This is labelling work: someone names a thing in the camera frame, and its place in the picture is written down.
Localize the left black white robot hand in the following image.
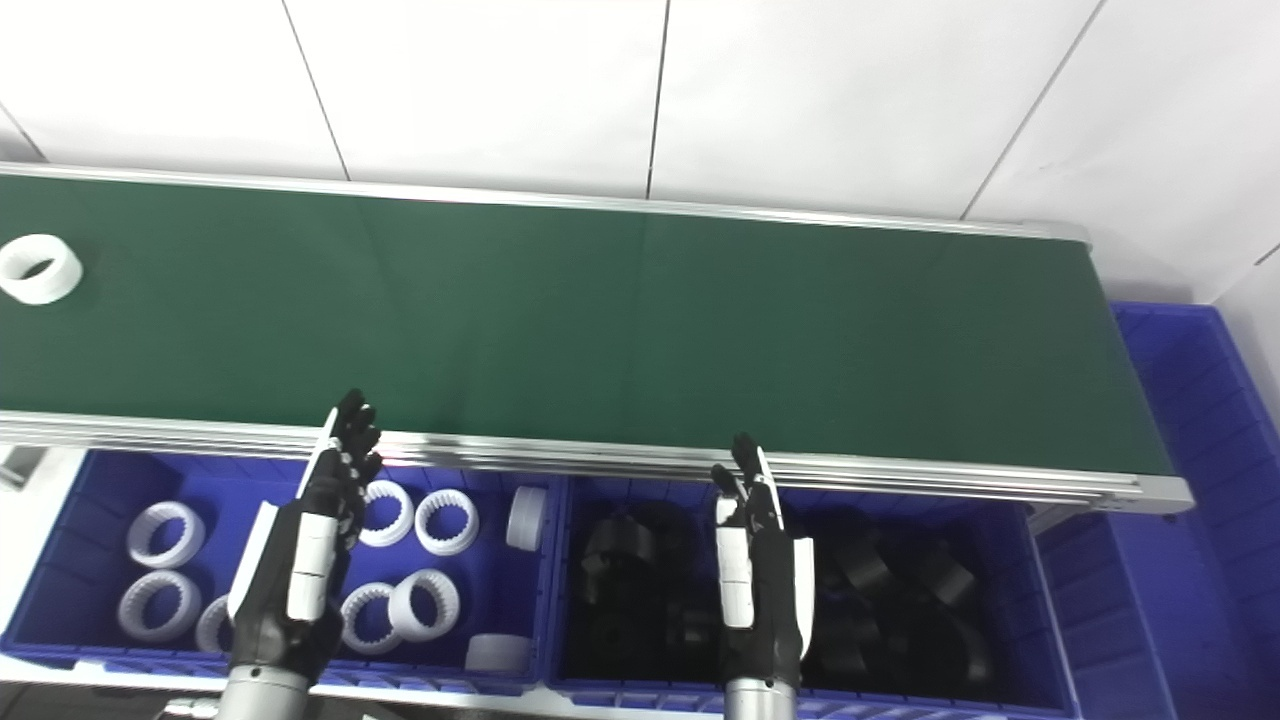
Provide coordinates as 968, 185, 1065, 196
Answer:
226, 388, 384, 681

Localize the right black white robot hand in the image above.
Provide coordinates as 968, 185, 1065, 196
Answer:
711, 432, 816, 691

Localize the green conveyor belt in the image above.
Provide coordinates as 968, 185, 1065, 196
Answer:
0, 162, 1196, 516
0, 178, 1176, 476

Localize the blue bin with white rings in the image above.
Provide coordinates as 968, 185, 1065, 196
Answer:
0, 448, 566, 698

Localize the blue bin with black rings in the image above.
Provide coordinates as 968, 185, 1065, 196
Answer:
545, 475, 1083, 720

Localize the large blue plastic crate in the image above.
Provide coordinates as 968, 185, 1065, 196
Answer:
1035, 302, 1280, 720

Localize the black toothed plastic ring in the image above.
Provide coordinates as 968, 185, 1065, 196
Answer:
835, 535, 893, 593
583, 515, 656, 601

